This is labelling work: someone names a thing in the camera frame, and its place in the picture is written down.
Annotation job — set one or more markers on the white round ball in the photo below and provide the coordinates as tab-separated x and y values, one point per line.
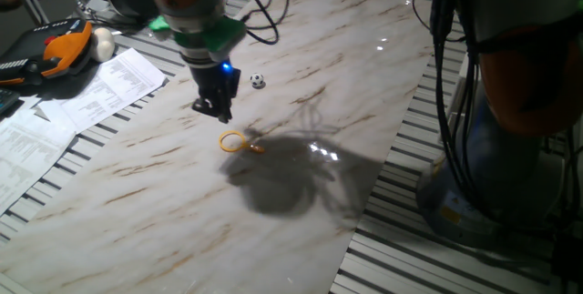
102	44

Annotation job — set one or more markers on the black keyboard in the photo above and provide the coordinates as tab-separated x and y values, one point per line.
7	100

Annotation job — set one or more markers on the green camera mount bracket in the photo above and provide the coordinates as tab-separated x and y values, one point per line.
218	37

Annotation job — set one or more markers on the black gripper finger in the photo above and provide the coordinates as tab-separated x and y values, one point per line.
205	106
225	112

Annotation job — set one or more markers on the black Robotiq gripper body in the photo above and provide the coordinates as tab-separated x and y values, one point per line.
214	82

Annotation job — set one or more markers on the small black white soccer ball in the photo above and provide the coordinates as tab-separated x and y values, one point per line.
257	79

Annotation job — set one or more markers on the orange black teach pendant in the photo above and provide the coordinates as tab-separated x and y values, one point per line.
59	53

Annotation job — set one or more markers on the printed white paper sheet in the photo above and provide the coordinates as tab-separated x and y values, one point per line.
27	153
109	84

